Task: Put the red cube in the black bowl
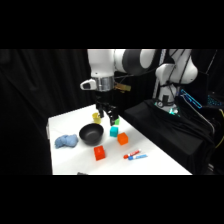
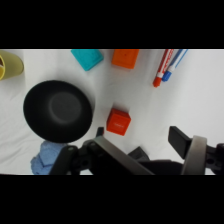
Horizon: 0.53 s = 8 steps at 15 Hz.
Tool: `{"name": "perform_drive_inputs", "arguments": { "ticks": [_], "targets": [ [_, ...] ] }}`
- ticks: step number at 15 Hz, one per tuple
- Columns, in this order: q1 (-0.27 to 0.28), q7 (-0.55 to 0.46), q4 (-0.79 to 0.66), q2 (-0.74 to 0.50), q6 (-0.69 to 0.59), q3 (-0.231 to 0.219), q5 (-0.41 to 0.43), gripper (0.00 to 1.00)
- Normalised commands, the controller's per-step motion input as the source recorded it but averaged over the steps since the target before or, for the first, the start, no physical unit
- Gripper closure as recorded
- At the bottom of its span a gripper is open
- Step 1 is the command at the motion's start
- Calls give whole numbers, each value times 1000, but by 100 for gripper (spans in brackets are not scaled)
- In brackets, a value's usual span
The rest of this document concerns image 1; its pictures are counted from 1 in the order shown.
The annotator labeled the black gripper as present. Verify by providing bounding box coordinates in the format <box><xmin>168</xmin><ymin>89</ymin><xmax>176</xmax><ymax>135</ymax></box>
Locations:
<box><xmin>93</xmin><ymin>90</ymin><xmax>120</xmax><ymax>127</ymax></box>

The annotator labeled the red cube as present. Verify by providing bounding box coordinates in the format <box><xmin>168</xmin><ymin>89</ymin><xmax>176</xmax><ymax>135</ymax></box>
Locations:
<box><xmin>93</xmin><ymin>145</ymin><xmax>107</xmax><ymax>162</ymax></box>

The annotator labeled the teal cube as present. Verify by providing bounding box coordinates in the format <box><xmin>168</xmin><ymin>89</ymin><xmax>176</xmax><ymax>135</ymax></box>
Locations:
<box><xmin>109</xmin><ymin>125</ymin><xmax>119</xmax><ymax>138</ymax></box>

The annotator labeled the black bowl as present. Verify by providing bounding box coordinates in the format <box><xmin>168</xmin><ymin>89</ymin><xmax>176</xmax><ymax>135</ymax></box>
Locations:
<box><xmin>78</xmin><ymin>122</ymin><xmax>105</xmax><ymax>146</ymax></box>

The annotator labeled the orange cube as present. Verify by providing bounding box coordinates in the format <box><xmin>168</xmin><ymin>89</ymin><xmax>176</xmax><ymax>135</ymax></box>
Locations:
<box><xmin>116</xmin><ymin>132</ymin><xmax>130</xmax><ymax>146</ymax></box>

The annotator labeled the yellow cup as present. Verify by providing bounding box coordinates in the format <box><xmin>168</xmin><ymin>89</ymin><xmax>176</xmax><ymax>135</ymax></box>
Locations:
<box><xmin>91</xmin><ymin>112</ymin><xmax>102</xmax><ymax>125</ymax></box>

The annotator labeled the red marker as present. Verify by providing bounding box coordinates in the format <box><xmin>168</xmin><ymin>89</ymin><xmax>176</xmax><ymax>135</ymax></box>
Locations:
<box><xmin>123</xmin><ymin>148</ymin><xmax>142</xmax><ymax>160</ymax></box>

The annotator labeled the blue crumpled cloth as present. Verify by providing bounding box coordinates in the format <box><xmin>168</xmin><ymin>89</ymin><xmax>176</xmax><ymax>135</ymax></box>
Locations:
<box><xmin>54</xmin><ymin>133</ymin><xmax>79</xmax><ymax>150</ymax></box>

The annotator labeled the blue marker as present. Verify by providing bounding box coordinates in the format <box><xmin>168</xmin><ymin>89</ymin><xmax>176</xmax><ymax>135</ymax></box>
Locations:
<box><xmin>128</xmin><ymin>153</ymin><xmax>149</xmax><ymax>161</ymax></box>

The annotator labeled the black cloth-covered stand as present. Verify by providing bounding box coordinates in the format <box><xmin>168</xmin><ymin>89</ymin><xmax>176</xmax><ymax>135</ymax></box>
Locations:
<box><xmin>120</xmin><ymin>99</ymin><xmax>215</xmax><ymax>176</ymax></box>

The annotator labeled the black curtain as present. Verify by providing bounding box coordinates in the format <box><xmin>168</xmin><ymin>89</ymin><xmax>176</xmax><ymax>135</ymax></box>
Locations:
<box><xmin>0</xmin><ymin>49</ymin><xmax>224</xmax><ymax>176</ymax></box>

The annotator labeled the blue-edged panel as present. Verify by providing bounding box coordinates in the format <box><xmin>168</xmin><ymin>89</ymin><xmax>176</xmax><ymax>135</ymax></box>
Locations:
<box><xmin>180</xmin><ymin>88</ymin><xmax>204</xmax><ymax>110</ymax></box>

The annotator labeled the blue-lit keyboard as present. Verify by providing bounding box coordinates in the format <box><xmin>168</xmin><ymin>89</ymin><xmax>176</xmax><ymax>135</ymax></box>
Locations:
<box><xmin>206</xmin><ymin>94</ymin><xmax>224</xmax><ymax>109</ymax></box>

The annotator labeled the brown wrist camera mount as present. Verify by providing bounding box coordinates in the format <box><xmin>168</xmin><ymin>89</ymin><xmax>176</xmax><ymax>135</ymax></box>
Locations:
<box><xmin>113</xmin><ymin>82</ymin><xmax>132</xmax><ymax>93</ymax></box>

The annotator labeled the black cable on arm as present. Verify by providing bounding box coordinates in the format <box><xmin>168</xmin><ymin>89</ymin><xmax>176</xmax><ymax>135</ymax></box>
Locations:
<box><xmin>159</xmin><ymin>49</ymin><xmax>190</xmax><ymax>101</ymax></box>

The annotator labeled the yellow cable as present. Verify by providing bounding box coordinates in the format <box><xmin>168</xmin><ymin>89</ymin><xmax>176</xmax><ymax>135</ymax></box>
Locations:
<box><xmin>214</xmin><ymin>109</ymin><xmax>224</xmax><ymax>150</ymax></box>

